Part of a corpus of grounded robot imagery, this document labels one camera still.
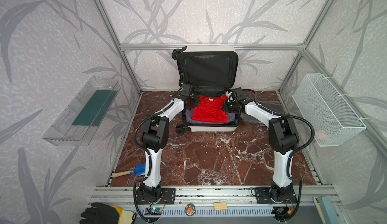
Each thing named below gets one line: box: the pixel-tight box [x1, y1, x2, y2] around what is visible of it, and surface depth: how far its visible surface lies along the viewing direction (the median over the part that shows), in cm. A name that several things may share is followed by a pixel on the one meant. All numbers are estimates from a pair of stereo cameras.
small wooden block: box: [214, 201, 227, 211], surface depth 72 cm
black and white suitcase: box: [172, 44, 241, 134], surface depth 96 cm
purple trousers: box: [185, 107, 236, 125], surface depth 98 cm
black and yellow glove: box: [79, 202, 135, 224], surface depth 69 cm
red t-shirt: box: [192, 94, 228, 124], surface depth 99 cm
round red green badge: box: [184, 202, 196, 217], surface depth 71 cm
